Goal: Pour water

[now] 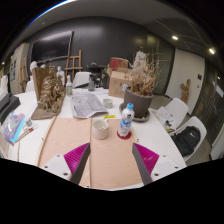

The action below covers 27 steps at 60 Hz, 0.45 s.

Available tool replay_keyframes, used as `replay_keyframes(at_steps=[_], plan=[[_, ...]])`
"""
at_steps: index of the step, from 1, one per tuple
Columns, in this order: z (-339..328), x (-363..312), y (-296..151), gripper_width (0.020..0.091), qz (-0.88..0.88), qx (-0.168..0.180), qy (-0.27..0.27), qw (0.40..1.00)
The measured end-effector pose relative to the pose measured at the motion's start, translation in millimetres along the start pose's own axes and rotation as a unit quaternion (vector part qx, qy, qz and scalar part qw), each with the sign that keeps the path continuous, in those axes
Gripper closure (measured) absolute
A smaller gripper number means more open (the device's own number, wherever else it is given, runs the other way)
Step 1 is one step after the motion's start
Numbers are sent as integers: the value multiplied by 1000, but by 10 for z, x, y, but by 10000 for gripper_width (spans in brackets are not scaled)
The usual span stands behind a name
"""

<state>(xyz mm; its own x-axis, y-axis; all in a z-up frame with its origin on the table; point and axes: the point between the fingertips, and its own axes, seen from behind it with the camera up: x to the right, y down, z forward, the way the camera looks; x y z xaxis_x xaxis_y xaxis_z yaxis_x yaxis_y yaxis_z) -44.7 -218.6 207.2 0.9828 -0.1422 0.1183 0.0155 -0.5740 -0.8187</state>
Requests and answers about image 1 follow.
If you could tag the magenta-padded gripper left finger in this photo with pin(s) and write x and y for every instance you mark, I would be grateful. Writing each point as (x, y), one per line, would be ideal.
(75, 158)

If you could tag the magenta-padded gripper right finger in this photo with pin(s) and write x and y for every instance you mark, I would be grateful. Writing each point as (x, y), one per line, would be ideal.
(146, 158)

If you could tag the white blue-capped drink bottle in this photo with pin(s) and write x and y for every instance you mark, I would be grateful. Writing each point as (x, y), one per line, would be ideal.
(125, 121)

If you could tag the flat round red coaster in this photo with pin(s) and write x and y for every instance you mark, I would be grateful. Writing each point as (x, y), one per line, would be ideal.
(119, 136)

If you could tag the white ceramic mug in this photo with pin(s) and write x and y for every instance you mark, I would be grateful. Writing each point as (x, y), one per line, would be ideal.
(100, 130)

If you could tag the grey plant pot saucer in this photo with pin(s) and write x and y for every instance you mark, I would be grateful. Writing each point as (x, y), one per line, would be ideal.
(143, 117)

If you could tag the black backpack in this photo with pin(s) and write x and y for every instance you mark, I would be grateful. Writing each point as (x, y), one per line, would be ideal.
(186, 140)

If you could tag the stack of papers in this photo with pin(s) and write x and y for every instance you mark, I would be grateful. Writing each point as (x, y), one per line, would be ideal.
(165, 116)

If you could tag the small yellow item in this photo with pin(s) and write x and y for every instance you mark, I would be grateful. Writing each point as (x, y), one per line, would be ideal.
(109, 117)

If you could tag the printed paper sheet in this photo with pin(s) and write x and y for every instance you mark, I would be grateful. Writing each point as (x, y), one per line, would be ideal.
(86, 105)

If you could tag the dried plant in grey pot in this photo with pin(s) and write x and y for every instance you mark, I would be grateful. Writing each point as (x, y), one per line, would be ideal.
(138, 101)

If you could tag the white plastic chair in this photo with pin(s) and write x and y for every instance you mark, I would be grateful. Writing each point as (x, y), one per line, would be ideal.
(81, 79)
(180, 108)
(199, 123)

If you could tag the small white cup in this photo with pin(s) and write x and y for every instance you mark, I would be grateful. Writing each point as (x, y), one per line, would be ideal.
(107, 103)

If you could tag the brown relief sculpture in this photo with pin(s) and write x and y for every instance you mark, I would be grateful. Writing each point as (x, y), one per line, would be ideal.
(50, 95)

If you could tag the colourful book stack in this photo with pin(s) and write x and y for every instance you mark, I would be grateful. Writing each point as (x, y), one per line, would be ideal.
(12, 128)

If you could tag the green-labelled white bottle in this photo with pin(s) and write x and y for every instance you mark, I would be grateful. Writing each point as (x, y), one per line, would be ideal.
(69, 87)

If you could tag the wooden figure sculpture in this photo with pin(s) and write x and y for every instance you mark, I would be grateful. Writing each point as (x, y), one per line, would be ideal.
(185, 91)

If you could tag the brown cardboard box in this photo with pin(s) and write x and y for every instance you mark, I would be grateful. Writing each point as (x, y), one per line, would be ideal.
(116, 83)

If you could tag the black flat boxes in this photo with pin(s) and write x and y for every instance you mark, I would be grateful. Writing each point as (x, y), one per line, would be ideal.
(8, 106)

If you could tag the small white plaster figure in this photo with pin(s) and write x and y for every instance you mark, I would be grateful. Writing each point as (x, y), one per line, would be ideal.
(60, 74)

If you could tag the wooden easel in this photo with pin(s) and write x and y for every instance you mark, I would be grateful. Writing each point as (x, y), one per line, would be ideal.
(73, 65)

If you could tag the red box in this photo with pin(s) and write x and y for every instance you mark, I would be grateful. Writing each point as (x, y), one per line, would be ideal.
(118, 63)

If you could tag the white plaster bust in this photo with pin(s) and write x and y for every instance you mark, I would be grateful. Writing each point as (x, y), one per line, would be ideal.
(33, 68)

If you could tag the white plaster torso statue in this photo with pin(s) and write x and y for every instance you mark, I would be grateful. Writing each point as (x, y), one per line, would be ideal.
(140, 59)

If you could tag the round ceiling spotlight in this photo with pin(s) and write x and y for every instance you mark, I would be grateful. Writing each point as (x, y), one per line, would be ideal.
(211, 51)
(175, 37)

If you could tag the long ceiling light strip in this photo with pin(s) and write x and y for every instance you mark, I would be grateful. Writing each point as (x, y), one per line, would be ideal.
(50, 10)

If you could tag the black wall screen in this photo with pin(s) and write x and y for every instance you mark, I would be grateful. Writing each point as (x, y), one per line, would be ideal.
(51, 46)

